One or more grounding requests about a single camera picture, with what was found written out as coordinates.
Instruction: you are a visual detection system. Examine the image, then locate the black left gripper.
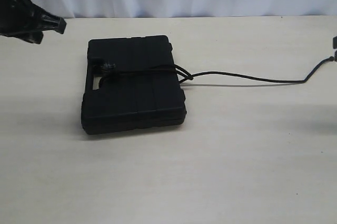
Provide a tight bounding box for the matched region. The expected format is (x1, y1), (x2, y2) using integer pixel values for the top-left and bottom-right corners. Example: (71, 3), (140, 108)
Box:
(1, 0), (67, 44)

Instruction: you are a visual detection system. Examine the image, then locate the black cord with frayed knot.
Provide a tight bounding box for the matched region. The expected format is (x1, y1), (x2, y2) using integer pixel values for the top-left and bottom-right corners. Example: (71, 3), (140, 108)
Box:
(97, 56), (335, 87)

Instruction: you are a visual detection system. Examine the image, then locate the black plastic tool case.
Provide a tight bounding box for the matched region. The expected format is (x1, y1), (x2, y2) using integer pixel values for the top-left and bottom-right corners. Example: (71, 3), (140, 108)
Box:
(81, 35), (187, 135)

